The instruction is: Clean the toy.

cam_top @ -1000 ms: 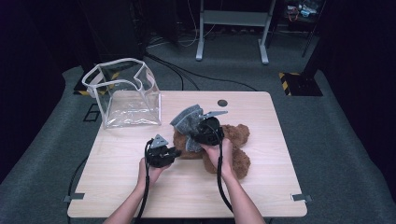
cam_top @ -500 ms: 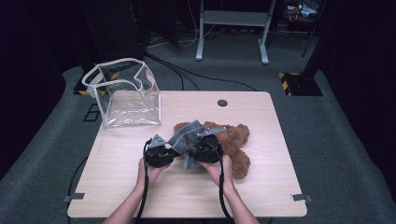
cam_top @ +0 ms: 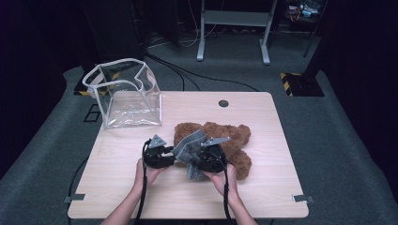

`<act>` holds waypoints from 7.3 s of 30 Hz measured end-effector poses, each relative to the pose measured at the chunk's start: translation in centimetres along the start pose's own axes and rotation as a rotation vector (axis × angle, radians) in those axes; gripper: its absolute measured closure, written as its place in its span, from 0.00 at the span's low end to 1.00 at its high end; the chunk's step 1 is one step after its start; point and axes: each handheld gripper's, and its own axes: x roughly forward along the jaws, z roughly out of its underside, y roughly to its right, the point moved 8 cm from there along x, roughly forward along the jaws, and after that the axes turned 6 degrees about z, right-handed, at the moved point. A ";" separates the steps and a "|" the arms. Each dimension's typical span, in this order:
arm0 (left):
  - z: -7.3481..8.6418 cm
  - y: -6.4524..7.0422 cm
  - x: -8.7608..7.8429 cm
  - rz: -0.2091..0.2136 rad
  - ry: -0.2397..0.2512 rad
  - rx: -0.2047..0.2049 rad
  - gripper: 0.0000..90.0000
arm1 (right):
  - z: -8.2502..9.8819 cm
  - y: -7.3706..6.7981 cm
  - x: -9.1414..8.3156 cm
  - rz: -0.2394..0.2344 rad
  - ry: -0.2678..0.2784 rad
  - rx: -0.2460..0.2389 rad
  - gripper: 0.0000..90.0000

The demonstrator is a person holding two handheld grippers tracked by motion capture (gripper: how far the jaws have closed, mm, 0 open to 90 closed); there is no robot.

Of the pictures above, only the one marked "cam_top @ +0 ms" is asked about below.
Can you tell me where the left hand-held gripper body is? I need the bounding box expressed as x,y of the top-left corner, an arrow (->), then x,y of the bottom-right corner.
144,134 -> 167,168

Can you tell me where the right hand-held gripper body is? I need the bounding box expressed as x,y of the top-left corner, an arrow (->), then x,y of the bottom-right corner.
196,136 -> 232,173

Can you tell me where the grey fluffy cloth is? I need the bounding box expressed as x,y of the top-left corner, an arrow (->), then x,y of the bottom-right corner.
172,129 -> 209,181

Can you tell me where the brown teddy bear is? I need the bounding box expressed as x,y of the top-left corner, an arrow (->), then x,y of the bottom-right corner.
173,121 -> 253,181

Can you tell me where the clear plastic bag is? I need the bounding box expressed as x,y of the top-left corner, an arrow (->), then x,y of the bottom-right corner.
82,57 -> 163,129

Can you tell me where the person's left hand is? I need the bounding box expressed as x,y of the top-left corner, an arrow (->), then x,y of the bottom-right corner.
134,158 -> 168,190

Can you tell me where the person's right hand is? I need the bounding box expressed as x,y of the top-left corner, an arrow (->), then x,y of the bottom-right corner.
203,164 -> 238,204

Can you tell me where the grey tape piece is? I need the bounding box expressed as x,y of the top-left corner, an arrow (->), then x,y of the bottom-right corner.
64,193 -> 86,204
292,194 -> 314,203

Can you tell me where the black stand base striped tape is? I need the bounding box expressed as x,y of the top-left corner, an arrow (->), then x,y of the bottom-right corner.
73,67 -> 121,97
280,72 -> 326,98

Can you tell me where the black cabinet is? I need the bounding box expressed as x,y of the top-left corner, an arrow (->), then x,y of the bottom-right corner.
78,0 -> 148,64

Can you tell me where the dark curtain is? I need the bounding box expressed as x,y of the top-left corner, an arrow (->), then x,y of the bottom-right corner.
318,0 -> 398,207
0,0 -> 83,184

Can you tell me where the dark shelf with clutter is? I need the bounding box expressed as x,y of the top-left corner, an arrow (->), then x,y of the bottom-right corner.
285,0 -> 328,32

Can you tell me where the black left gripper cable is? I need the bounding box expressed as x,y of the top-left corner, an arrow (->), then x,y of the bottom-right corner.
134,140 -> 153,225

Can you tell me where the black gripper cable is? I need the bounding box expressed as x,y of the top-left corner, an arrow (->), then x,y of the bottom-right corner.
134,140 -> 153,225
215,153 -> 233,225

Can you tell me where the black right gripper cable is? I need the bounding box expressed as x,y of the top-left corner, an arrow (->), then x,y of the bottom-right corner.
215,153 -> 233,225

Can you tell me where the thin black floor cable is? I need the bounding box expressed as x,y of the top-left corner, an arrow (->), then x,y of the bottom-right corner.
68,157 -> 90,201

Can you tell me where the white floor cable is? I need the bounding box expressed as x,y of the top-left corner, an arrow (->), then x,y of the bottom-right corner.
179,0 -> 219,49

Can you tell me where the grey metal desk frame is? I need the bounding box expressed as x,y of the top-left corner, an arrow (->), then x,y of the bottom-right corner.
196,0 -> 278,66

